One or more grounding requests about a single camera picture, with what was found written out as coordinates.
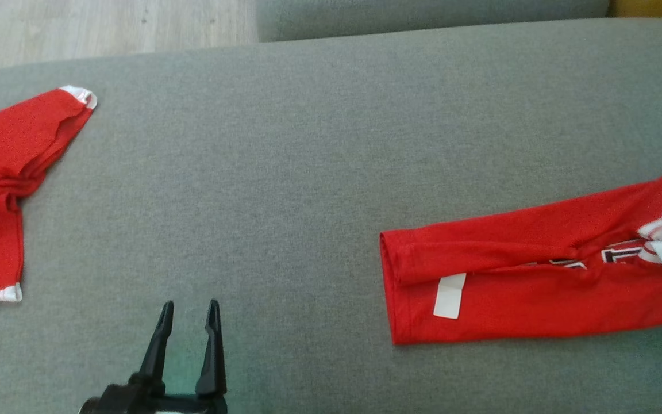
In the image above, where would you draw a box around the red white striped jersey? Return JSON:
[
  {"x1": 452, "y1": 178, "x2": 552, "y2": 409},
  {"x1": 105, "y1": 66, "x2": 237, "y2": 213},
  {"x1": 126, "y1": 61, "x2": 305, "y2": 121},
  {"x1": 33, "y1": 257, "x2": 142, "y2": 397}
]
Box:
[{"x1": 379, "y1": 162, "x2": 662, "y2": 346}]

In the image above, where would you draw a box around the yellow cushion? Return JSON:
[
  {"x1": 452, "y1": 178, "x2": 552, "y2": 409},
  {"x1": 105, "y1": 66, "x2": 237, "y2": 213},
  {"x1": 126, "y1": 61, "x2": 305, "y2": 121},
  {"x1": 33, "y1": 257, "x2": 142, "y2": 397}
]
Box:
[{"x1": 609, "y1": 0, "x2": 662, "y2": 24}]

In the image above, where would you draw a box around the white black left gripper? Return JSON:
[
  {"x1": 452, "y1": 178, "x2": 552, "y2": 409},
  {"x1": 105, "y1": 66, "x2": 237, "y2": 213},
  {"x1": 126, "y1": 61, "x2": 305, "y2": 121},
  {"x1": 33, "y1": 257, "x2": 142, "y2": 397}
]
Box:
[{"x1": 130, "y1": 298, "x2": 229, "y2": 414}]

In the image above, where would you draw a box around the grey sofa back cushion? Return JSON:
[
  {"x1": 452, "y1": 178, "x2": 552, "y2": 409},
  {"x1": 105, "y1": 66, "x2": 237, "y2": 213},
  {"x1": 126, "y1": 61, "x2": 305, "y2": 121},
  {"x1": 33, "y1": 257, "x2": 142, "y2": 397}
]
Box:
[{"x1": 257, "y1": 0, "x2": 612, "y2": 43}]

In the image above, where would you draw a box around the large grey sofa seat cushion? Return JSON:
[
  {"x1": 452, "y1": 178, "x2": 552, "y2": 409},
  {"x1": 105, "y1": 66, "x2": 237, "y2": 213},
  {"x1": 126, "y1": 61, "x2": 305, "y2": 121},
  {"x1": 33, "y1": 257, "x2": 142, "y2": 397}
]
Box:
[{"x1": 0, "y1": 17, "x2": 662, "y2": 414}]

